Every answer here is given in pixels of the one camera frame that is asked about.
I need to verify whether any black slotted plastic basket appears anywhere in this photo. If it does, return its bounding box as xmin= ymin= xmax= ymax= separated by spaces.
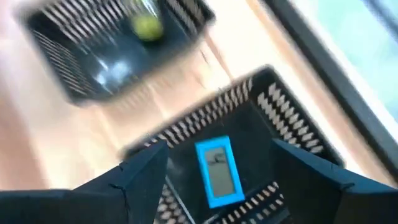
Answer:
xmin=26 ymin=0 xmax=215 ymax=105
xmin=119 ymin=65 xmax=346 ymax=224

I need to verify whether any black aluminium table frame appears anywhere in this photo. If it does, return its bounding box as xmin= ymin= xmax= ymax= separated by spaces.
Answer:
xmin=264 ymin=0 xmax=398 ymax=178

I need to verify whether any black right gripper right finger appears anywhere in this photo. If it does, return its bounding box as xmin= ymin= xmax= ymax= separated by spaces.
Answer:
xmin=272 ymin=139 xmax=398 ymax=224

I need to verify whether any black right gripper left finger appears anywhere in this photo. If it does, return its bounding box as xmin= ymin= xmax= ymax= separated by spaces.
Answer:
xmin=0 ymin=139 xmax=170 ymax=224

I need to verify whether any light blue box grey face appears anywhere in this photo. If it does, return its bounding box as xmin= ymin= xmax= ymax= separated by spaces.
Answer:
xmin=194 ymin=135 xmax=246 ymax=209

